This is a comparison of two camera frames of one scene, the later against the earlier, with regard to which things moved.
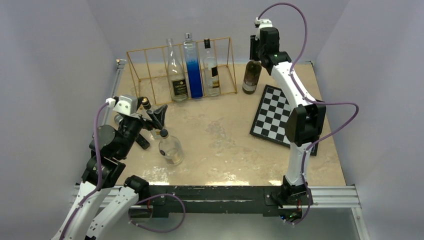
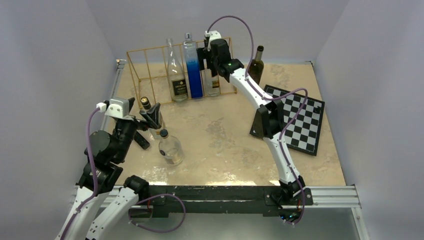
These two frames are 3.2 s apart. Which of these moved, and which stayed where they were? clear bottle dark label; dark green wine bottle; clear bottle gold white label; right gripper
Moved: right gripper
Stayed: clear bottle dark label; dark green wine bottle; clear bottle gold white label
